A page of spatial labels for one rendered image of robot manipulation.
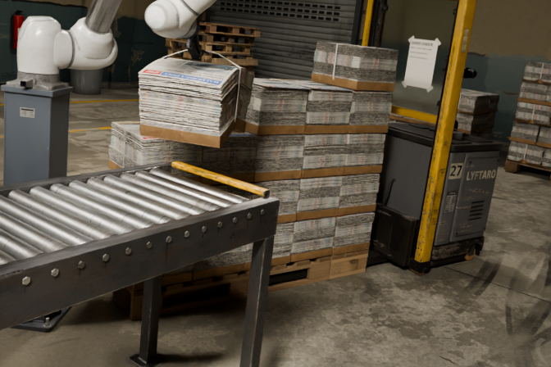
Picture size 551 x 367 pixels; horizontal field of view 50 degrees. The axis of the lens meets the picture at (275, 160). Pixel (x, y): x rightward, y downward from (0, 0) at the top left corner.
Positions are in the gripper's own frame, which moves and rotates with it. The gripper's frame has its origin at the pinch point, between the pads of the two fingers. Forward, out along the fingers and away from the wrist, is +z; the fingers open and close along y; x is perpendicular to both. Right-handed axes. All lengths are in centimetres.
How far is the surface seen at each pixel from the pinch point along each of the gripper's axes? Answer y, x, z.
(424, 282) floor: 116, 98, 144
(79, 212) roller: 55, -6, -59
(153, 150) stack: 50, -27, 29
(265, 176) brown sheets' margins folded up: 61, 11, 75
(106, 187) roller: 53, -12, -35
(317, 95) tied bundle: 18, 27, 92
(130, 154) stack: 55, -39, 33
